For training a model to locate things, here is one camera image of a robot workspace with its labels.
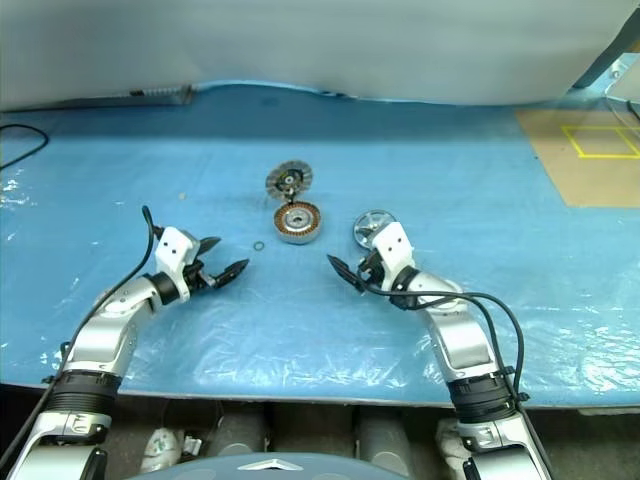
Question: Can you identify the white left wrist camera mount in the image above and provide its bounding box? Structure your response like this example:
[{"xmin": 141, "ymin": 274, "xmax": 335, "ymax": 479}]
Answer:
[{"xmin": 153, "ymin": 226, "xmax": 202, "ymax": 301}]

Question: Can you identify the white cloth backdrop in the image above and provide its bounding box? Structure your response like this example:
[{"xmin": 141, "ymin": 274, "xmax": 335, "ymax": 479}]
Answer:
[{"xmin": 0, "ymin": 0, "xmax": 632, "ymax": 114}]

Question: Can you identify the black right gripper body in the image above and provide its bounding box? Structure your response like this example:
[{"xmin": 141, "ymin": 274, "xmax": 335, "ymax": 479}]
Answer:
[{"xmin": 357, "ymin": 249, "xmax": 396, "ymax": 296}]

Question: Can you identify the silver spoked motor rotor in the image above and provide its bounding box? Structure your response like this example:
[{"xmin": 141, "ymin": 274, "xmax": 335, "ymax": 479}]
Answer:
[{"xmin": 352, "ymin": 207, "xmax": 399, "ymax": 249}]

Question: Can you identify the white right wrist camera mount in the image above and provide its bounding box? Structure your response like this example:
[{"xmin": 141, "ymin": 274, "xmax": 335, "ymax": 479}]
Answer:
[{"xmin": 368, "ymin": 221, "xmax": 417, "ymax": 292}]

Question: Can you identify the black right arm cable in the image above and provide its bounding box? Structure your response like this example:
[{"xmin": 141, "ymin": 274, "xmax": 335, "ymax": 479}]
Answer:
[{"xmin": 387, "ymin": 291, "xmax": 556, "ymax": 480}]

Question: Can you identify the white wrapped bundle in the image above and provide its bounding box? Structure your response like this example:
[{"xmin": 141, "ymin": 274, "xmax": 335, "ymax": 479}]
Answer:
[
  {"xmin": 433, "ymin": 418, "xmax": 467, "ymax": 470},
  {"xmin": 143, "ymin": 426, "xmax": 185, "ymax": 475}
]

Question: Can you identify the thin black cable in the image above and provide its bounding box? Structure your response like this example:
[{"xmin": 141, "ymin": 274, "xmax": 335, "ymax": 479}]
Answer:
[{"xmin": 0, "ymin": 122, "xmax": 51, "ymax": 169}]

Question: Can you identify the blue plastic table sheet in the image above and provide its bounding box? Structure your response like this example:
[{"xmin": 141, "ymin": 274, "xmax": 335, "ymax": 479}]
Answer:
[{"xmin": 0, "ymin": 78, "xmax": 640, "ymax": 417}]

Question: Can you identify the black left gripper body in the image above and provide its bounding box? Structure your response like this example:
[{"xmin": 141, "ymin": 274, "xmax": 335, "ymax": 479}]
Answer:
[{"xmin": 183, "ymin": 248, "xmax": 220, "ymax": 297}]

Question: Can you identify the blue-grey robot torso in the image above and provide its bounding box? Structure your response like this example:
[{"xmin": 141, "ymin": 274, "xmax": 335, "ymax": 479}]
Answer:
[{"xmin": 123, "ymin": 451, "xmax": 402, "ymax": 480}]

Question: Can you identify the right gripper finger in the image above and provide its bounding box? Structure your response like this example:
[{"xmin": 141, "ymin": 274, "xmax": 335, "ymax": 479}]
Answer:
[{"xmin": 326, "ymin": 254, "xmax": 372, "ymax": 296}]

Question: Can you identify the grey rounded cylinder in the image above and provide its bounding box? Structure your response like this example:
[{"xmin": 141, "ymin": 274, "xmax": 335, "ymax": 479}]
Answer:
[
  {"xmin": 215, "ymin": 404, "xmax": 267, "ymax": 456},
  {"xmin": 358, "ymin": 407, "xmax": 409, "ymax": 469}
]

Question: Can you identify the brown cardboard sheet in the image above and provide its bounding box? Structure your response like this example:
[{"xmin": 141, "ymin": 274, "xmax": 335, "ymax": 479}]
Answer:
[{"xmin": 514, "ymin": 106, "xmax": 640, "ymax": 209}]

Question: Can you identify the silver motor stator housing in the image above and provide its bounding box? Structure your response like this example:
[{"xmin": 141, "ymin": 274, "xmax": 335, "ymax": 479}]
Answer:
[{"xmin": 273, "ymin": 200, "xmax": 323, "ymax": 247}]

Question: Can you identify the grey metal frame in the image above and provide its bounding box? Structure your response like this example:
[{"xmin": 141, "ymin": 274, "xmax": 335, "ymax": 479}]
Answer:
[{"xmin": 567, "ymin": 0, "xmax": 640, "ymax": 119}]

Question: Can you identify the motor cover with circuit board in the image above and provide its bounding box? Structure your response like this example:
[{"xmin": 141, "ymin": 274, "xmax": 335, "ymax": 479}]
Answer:
[{"xmin": 264, "ymin": 159, "xmax": 315, "ymax": 203}]

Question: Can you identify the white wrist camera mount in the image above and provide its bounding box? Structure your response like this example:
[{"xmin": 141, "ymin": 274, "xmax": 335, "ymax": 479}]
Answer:
[
  {"xmin": 368, "ymin": 221, "xmax": 417, "ymax": 292},
  {"xmin": 153, "ymin": 226, "xmax": 202, "ymax": 301}
]

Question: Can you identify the grey power strip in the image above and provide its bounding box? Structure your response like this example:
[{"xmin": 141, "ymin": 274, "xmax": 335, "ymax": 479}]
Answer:
[{"xmin": 47, "ymin": 83, "xmax": 196, "ymax": 109}]

